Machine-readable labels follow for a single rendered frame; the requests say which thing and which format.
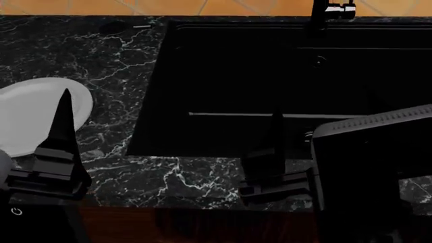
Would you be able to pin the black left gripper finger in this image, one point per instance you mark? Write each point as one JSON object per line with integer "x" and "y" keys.
{"x": 64, "y": 126}

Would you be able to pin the white round plate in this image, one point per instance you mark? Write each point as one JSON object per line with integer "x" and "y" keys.
{"x": 27, "y": 111}

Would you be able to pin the brown wooden cabinet front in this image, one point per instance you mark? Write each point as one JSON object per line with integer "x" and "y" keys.
{"x": 202, "y": 225}

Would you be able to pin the round sink drain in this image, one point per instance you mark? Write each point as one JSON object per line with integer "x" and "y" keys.
{"x": 318, "y": 61}

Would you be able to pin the black kitchen faucet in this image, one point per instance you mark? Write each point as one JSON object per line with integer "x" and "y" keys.
{"x": 317, "y": 17}

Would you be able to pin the black kitchen sink basin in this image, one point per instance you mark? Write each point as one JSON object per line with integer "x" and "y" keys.
{"x": 229, "y": 76}

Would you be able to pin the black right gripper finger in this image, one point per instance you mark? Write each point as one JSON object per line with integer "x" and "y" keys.
{"x": 278, "y": 136}

